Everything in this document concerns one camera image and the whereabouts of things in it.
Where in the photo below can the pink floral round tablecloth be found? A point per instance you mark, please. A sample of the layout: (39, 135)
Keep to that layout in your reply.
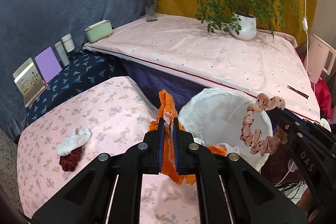
(117, 113)

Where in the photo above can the dark purple hanging cloth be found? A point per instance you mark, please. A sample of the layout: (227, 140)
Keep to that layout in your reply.
(151, 82)

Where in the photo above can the blue-grey backdrop blanket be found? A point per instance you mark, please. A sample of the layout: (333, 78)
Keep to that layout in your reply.
(30, 26)

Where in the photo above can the small crumpled white tissue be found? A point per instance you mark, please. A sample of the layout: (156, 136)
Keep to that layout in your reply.
(77, 138)

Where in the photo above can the white lamp cord switch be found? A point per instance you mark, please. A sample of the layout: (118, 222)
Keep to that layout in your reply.
(305, 26)

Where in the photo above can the white cosmetic jar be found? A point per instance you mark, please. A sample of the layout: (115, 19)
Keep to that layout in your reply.
(68, 43)

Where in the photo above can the white cosmetic tube bottle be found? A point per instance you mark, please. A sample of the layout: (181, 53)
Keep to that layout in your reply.
(62, 53)

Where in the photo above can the mint green tissue box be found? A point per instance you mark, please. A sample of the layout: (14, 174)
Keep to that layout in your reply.
(98, 31)

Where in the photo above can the white gold gift box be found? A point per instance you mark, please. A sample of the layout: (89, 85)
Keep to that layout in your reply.
(29, 82)

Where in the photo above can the dark red velvet scrunchie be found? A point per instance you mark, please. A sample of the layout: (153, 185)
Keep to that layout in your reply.
(70, 162)

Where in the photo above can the navy floral cloth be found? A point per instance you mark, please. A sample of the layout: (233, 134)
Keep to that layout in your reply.
(86, 71)

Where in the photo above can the orange plastic bag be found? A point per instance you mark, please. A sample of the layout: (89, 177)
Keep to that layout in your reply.
(217, 150)
(168, 112)

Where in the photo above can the pale pink printed table cover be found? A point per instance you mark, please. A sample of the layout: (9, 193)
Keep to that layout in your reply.
(183, 47)

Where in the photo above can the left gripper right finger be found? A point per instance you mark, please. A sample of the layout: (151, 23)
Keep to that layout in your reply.
(193, 158)

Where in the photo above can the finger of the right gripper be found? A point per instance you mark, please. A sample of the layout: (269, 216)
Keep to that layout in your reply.
(279, 118)

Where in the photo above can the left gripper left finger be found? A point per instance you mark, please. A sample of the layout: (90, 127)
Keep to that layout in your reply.
(125, 174)

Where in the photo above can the round bin white liner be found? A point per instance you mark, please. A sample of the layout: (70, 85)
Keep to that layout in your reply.
(215, 116)

